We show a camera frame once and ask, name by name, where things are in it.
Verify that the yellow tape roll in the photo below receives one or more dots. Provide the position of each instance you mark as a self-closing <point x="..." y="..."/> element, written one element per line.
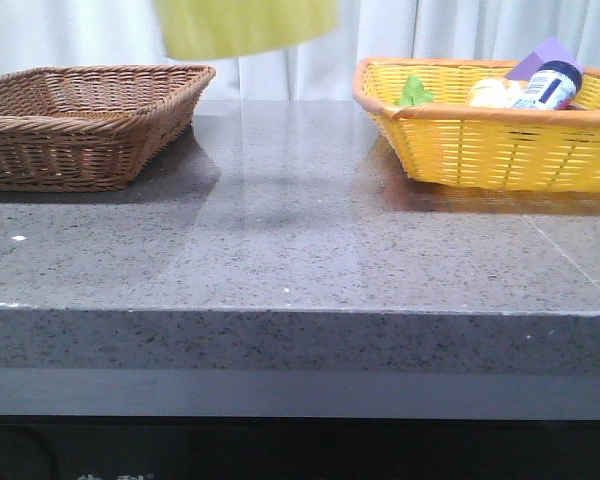
<point x="209" y="30"/>

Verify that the green artificial leaf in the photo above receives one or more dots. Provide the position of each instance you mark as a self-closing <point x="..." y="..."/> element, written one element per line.
<point x="414" y="93"/>

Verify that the bread roll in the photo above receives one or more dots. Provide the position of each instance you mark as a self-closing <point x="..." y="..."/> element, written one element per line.
<point x="495" y="92"/>

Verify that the brown wicker basket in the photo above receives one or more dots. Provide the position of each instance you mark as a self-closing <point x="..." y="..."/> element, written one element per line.
<point x="92" y="128"/>

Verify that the yellow plastic woven basket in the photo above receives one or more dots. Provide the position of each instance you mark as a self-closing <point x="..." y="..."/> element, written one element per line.
<point x="450" y="143"/>

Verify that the blue white labelled bottle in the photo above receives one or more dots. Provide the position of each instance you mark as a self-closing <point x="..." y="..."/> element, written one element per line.
<point x="552" y="87"/>

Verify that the purple block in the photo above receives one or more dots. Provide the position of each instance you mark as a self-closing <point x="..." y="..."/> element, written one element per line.
<point x="550" y="50"/>

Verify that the white curtain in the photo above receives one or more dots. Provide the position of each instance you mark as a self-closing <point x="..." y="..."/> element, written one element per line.
<point x="69" y="33"/>

